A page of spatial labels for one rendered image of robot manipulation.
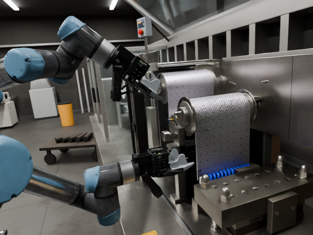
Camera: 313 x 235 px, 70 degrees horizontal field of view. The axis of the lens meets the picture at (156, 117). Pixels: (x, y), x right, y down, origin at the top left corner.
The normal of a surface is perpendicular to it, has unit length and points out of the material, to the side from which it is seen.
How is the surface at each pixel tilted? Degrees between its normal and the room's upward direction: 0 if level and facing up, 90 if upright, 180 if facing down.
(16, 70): 90
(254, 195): 0
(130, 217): 0
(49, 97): 90
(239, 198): 0
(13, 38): 90
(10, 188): 85
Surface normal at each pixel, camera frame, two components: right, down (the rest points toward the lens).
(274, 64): -0.94, 0.15
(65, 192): 0.83, 0.11
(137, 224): -0.08, -0.97
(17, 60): -0.22, 0.23
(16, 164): 0.89, -0.07
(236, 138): 0.33, 0.18
